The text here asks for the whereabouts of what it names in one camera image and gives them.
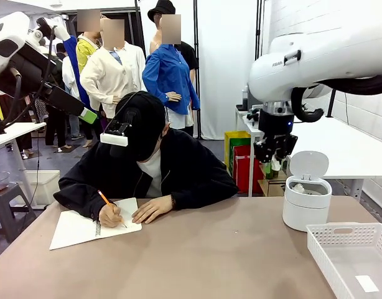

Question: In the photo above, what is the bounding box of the yellow pencil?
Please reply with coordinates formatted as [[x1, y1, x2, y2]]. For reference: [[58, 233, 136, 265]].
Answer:
[[97, 189, 128, 229]]

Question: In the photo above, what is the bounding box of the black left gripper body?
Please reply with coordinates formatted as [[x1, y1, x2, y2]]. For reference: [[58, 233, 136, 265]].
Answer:
[[0, 42, 58, 98]]

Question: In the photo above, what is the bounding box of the black bucket hat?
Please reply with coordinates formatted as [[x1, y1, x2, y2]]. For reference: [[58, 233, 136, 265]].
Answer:
[[147, 0, 176, 22]]

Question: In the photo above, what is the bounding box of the person's right forearm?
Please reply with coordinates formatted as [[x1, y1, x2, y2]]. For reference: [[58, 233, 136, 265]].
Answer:
[[53, 176, 118, 222]]

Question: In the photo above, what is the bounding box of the white spiral notebook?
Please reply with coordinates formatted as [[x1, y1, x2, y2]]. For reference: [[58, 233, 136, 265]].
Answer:
[[49, 197, 142, 251]]

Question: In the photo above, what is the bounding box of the person's left forearm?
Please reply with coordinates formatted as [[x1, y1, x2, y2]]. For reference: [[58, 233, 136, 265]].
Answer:
[[165, 177, 239, 207]]

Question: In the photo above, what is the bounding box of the grey stool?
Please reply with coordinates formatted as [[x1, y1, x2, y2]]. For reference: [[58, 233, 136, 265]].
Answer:
[[0, 183, 37, 244]]

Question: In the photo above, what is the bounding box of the black backdrop stand pole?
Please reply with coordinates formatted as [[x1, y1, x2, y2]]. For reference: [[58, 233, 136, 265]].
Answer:
[[192, 0, 200, 140]]

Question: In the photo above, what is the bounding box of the mannequin in blue shirt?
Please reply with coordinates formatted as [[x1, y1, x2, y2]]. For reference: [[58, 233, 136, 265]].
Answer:
[[142, 14, 201, 129]]

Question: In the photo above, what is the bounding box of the small white side table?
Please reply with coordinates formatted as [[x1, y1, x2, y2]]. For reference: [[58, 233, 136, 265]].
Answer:
[[235, 107, 266, 197]]

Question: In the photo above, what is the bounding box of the large white table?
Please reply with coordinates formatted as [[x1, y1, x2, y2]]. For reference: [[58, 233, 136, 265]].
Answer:
[[284, 114, 382, 200]]

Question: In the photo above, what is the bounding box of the person's right hand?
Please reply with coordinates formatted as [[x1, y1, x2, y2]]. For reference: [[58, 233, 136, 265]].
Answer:
[[98, 201, 125, 229]]

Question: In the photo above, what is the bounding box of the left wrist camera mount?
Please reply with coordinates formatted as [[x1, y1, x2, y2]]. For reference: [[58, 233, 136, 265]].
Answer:
[[27, 17, 70, 44]]

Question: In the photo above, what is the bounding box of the mannequin in white jacket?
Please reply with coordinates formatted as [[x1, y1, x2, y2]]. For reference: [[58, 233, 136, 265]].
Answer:
[[80, 18, 147, 120]]

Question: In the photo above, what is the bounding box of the yellow green bag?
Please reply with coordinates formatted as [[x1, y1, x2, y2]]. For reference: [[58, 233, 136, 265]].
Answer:
[[224, 130, 253, 171]]

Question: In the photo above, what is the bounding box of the black right arm cable sleeve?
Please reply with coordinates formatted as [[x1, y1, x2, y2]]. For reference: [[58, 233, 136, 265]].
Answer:
[[289, 73, 382, 123]]

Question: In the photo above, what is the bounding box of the white storage crate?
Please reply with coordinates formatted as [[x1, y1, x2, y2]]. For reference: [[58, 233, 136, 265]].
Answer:
[[21, 169, 61, 207]]

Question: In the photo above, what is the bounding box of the black cap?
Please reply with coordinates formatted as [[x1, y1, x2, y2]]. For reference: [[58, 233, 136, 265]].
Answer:
[[109, 90, 167, 163]]

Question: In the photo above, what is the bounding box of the black light stand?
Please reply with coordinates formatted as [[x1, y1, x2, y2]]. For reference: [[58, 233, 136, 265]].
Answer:
[[325, 88, 337, 118]]

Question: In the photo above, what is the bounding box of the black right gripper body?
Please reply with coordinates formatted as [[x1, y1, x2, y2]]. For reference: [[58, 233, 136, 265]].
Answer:
[[258, 110, 295, 138]]

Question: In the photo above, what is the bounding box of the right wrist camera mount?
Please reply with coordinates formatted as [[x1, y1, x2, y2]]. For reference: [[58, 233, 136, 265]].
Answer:
[[246, 108, 263, 123]]

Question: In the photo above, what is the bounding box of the white lidded trash bin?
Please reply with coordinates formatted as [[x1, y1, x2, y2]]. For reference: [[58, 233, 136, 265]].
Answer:
[[282, 151, 333, 232]]

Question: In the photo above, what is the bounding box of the thick black cable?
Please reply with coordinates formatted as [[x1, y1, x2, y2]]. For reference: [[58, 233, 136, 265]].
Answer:
[[9, 67, 23, 108]]

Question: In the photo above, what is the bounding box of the mannequin in black trousers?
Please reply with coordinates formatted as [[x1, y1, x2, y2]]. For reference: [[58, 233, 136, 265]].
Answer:
[[32, 95, 69, 150]]

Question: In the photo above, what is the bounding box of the red bag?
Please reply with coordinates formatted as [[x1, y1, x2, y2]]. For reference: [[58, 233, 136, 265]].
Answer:
[[233, 145, 266, 194]]

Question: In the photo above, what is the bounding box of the white desk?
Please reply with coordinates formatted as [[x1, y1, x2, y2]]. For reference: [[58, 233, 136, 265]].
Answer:
[[0, 121, 47, 210]]

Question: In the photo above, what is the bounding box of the wooden shelf box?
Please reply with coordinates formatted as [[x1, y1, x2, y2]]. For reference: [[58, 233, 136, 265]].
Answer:
[[258, 168, 288, 197]]

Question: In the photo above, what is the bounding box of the white perforated plastic basket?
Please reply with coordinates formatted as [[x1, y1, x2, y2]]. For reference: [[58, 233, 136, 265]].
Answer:
[[305, 222, 382, 299]]

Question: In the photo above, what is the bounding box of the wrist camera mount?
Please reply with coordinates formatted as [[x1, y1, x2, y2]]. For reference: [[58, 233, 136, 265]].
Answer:
[[246, 108, 263, 123], [27, 17, 70, 44]]

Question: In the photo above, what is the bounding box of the person's left hand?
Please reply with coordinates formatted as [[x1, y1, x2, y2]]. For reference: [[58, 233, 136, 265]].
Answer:
[[131, 195, 175, 225]]

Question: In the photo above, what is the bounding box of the head-mounted camera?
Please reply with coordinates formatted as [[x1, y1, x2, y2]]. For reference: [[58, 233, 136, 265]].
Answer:
[[100, 108, 137, 148]]

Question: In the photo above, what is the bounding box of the person's black jacket torso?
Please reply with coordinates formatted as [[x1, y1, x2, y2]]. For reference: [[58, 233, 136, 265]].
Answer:
[[58, 128, 239, 200]]

